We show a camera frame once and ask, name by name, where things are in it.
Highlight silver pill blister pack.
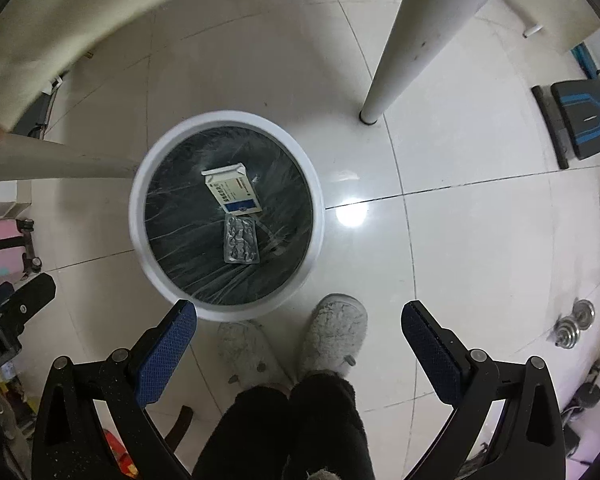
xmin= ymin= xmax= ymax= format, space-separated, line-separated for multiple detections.
xmin=223 ymin=214 xmax=260 ymax=264

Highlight blue white medicine box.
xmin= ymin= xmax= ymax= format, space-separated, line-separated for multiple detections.
xmin=201 ymin=162 xmax=262 ymax=216

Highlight white round trash bin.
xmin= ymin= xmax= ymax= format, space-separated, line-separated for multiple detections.
xmin=129 ymin=110 xmax=325 ymax=322

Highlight black trash bag liner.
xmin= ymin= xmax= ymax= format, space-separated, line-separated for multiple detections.
xmin=144 ymin=126 xmax=314 ymax=318

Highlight chrome dumbbell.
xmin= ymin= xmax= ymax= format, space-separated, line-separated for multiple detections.
xmin=554 ymin=299 xmax=595 ymax=350

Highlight white table leg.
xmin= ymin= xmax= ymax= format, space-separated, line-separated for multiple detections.
xmin=0 ymin=133 xmax=140 ymax=181
xmin=358 ymin=0 xmax=488 ymax=125

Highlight black fuzzy trouser legs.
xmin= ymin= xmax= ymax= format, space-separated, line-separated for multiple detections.
xmin=192 ymin=372 xmax=375 ymax=479

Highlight left grey fuzzy slipper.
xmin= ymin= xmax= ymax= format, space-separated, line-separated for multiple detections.
xmin=218 ymin=321 xmax=292 ymax=393

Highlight grey fuzzy slipper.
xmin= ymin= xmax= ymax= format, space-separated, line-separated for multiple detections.
xmin=218 ymin=321 xmax=292 ymax=393
xmin=298 ymin=294 xmax=368 ymax=378

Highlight right grey fuzzy slipper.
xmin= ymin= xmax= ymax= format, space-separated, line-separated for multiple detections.
xmin=298 ymin=294 xmax=368 ymax=378

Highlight black blue exercise bench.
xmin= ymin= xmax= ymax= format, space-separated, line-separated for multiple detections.
xmin=531 ymin=79 xmax=600 ymax=170

